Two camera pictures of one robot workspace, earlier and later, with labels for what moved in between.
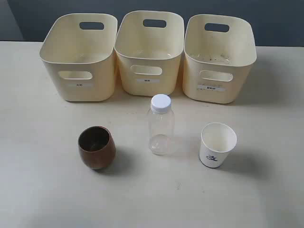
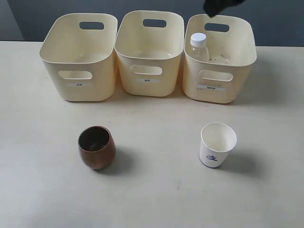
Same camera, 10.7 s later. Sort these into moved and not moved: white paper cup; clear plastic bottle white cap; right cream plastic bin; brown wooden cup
Moved: clear plastic bottle white cap
Not moved: right cream plastic bin; brown wooden cup; white paper cup
